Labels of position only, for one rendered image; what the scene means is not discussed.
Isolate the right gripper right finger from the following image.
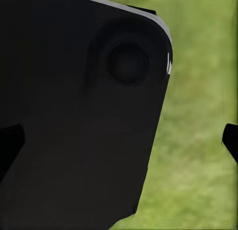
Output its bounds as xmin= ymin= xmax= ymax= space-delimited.
xmin=222 ymin=123 xmax=238 ymax=164

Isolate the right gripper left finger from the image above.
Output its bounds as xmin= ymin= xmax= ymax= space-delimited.
xmin=0 ymin=124 xmax=26 ymax=183

